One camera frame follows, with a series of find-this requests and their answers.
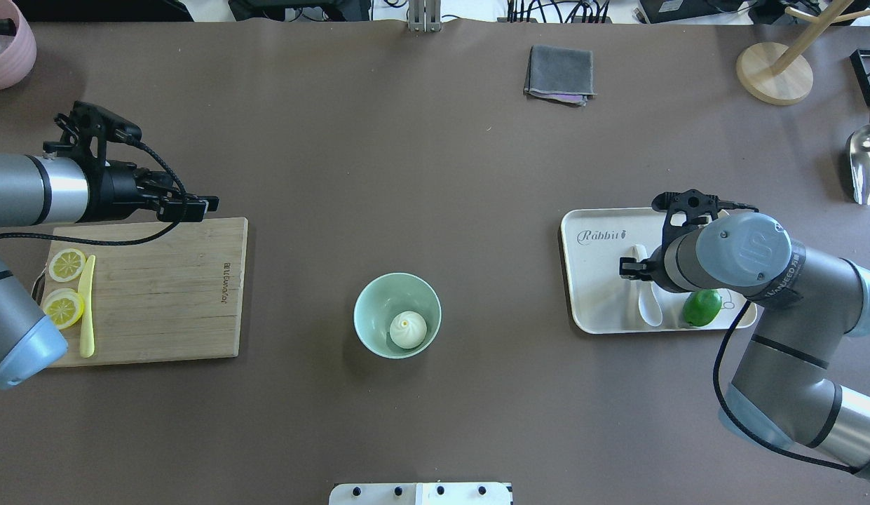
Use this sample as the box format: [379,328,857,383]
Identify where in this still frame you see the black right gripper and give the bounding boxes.
[618,246,671,288]

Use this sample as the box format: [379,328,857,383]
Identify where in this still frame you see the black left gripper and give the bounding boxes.
[88,162,219,222]

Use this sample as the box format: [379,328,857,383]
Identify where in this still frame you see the white ceramic spoon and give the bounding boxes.
[637,279,663,328]

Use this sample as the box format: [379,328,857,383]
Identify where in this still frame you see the white steamed bun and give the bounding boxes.
[388,311,428,349]

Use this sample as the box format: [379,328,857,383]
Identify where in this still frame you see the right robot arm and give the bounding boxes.
[618,212,870,482]

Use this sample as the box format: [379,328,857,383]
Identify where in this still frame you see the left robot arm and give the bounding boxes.
[0,152,219,390]

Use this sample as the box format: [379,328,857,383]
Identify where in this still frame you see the pink bowl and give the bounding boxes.
[0,1,37,90]

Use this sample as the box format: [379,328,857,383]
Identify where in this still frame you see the light green bowl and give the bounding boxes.
[353,273,443,359]

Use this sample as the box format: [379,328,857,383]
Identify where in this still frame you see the cream rabbit tray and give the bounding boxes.
[560,206,759,335]

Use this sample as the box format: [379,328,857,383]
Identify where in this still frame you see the green lime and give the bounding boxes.
[681,290,722,328]

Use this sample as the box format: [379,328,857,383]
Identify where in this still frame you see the wooden cutting board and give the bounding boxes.
[53,217,249,368]

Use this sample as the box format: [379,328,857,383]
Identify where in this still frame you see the yellow plastic knife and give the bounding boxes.
[78,255,96,358]

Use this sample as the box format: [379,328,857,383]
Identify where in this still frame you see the lower lemon slice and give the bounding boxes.
[47,248,88,283]

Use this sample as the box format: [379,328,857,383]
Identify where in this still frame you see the upper lemon slice stack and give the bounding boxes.
[41,288,85,330]

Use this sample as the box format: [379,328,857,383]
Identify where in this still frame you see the folded grey cloth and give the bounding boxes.
[522,44,596,107]

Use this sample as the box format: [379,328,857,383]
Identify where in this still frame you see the wooden cup tree stand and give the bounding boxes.
[735,1,870,106]

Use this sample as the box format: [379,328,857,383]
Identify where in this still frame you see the mirror tray with glass rack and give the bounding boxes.
[849,48,870,107]

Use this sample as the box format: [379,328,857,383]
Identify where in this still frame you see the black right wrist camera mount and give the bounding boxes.
[651,189,759,249]

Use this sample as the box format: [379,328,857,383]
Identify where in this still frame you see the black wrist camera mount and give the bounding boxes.
[651,189,759,249]
[43,100,142,168]

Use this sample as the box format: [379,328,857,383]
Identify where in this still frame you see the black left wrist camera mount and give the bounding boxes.
[43,100,142,168]

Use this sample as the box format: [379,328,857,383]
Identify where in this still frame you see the aluminium frame post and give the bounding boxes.
[408,0,442,32]

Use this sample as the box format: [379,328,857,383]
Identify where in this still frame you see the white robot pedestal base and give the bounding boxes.
[328,480,514,504]

